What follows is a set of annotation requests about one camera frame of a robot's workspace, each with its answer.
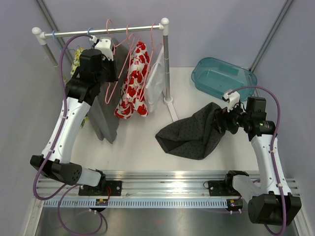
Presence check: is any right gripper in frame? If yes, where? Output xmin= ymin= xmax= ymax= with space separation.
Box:
xmin=211 ymin=100 xmax=251 ymax=134

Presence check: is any dark dotted skirt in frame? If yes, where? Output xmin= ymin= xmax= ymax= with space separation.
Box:
xmin=155 ymin=102 xmax=225 ymax=160

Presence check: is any pink hanger of dotted skirt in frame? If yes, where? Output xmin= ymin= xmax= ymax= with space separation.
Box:
xmin=105 ymin=19 xmax=136 ymax=104

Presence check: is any white skirt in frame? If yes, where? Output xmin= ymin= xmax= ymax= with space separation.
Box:
xmin=144 ymin=47 xmax=165 ymax=113

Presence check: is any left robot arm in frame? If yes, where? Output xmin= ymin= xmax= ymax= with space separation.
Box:
xmin=30 ymin=49 xmax=116 ymax=195

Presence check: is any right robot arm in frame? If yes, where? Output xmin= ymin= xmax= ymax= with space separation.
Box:
xmin=213 ymin=93 xmax=302 ymax=226

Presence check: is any red floral white garment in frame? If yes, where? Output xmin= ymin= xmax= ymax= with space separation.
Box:
xmin=114 ymin=41 xmax=150 ymax=119

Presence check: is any lemon print garment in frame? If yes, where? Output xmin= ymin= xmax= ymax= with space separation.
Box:
xmin=70 ymin=47 xmax=89 ymax=128

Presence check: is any grey garment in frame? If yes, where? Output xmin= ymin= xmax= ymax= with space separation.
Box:
xmin=88 ymin=38 xmax=129 ymax=144

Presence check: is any teal plastic bin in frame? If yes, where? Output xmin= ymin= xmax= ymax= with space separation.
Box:
xmin=191 ymin=57 xmax=257 ymax=98

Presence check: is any metal clothes rack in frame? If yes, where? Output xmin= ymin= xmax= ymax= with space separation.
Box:
xmin=32 ymin=18 xmax=178 ymax=121

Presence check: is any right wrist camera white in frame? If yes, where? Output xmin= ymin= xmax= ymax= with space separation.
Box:
xmin=222 ymin=90 xmax=240 ymax=112

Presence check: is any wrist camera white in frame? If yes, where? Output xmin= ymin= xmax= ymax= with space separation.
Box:
xmin=222 ymin=90 xmax=240 ymax=112
xmin=90 ymin=35 xmax=114 ymax=61

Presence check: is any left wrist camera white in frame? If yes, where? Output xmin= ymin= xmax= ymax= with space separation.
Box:
xmin=90 ymin=35 xmax=114 ymax=61

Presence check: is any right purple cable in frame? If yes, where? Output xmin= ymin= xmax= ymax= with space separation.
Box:
xmin=227 ymin=85 xmax=287 ymax=234

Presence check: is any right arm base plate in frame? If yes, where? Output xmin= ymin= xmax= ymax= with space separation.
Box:
xmin=207 ymin=180 xmax=241 ymax=197

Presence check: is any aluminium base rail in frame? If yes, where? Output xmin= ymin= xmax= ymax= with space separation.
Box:
xmin=36 ymin=171 xmax=300 ymax=198

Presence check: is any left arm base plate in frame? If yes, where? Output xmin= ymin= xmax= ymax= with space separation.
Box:
xmin=78 ymin=180 xmax=122 ymax=197

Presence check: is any slotted cable duct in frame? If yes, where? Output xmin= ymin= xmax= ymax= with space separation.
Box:
xmin=44 ymin=198 xmax=227 ymax=208

